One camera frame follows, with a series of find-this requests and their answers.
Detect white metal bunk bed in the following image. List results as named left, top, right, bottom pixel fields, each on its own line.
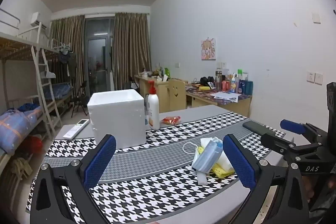
left=39, top=39, right=76, bottom=119
left=0, top=7, right=63, bottom=188

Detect yellow foam net sleeve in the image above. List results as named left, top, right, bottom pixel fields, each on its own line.
left=197, top=147, right=235, bottom=178

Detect white face mask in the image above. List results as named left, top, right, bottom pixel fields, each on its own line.
left=183, top=137, right=218, bottom=155

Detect wooden chair with smiley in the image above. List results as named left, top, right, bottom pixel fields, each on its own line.
left=168, top=79, right=187, bottom=111

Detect white remote control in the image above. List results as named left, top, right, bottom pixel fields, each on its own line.
left=62, top=119, right=90, bottom=140

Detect black smartphone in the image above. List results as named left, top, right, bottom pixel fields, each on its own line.
left=242, top=120, right=285, bottom=138

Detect white lotion bottle red pump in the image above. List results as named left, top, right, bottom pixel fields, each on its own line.
left=147, top=80, right=160, bottom=130

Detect pink cartoon wall poster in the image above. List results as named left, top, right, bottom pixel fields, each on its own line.
left=201, top=38, right=216, bottom=60

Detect white double wall socket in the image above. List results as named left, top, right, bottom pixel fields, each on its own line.
left=307, top=71, right=324, bottom=85

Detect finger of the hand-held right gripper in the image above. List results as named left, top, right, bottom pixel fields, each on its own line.
left=280, top=119, right=328, bottom=141
left=261, top=132, right=328, bottom=161

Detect person's right hand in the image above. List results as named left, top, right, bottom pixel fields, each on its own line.
left=304, top=176, right=319, bottom=211

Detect black headphones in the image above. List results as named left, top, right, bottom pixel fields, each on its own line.
left=200, top=76, right=216, bottom=87

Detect blue plaid quilt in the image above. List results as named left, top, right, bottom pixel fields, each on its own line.
left=0, top=106, right=44, bottom=155

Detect beige crumpled cloth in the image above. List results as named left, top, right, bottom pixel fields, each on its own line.
left=12, top=157, right=33, bottom=180

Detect glass balcony door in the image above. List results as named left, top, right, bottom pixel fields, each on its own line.
left=84, top=18, right=115, bottom=94

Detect white air conditioner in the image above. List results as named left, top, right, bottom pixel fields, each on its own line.
left=30, top=12, right=48, bottom=30

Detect printed paper sheets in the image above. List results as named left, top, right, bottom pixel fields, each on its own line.
left=210, top=91, right=240, bottom=103

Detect white styrofoam box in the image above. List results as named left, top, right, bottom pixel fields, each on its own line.
left=87, top=89, right=146, bottom=149

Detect light wooden desk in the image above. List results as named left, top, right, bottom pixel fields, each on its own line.
left=135, top=74, right=188, bottom=113

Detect dark hanging clothes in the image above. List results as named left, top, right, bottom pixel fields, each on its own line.
left=58, top=51, right=76, bottom=77

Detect red snack packet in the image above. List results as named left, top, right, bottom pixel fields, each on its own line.
left=161, top=116, right=181, bottom=126

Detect houndstooth table mat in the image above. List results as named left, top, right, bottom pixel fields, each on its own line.
left=25, top=112, right=286, bottom=224

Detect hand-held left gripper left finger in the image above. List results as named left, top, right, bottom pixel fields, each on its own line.
left=30, top=134, right=117, bottom=224

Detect blue face mask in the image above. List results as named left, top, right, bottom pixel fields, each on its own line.
left=192, top=137, right=223, bottom=173

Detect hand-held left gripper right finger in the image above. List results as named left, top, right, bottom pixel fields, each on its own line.
left=223, top=134, right=311, bottom=224

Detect black folding chair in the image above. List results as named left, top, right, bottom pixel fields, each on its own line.
left=70, top=81, right=88, bottom=118

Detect blue mattress bedding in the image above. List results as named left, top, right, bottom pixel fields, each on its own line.
left=43, top=84, right=74, bottom=101

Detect white bunk bed ladder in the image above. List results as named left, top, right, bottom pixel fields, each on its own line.
left=31, top=44, right=63, bottom=135

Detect red plastic bag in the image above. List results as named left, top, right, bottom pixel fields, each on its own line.
left=20, top=135, right=44, bottom=155

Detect row of toiletry bottles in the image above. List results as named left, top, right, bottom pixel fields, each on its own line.
left=215, top=69, right=254, bottom=95

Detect brown curtain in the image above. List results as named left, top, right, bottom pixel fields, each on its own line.
left=50, top=15, right=86, bottom=93
left=112, top=12, right=152, bottom=90

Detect white foam sleeve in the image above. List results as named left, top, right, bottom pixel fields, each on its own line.
left=197, top=171, right=208, bottom=186

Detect wooden desk with printed cover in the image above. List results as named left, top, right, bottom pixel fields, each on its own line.
left=186, top=84, right=253, bottom=118

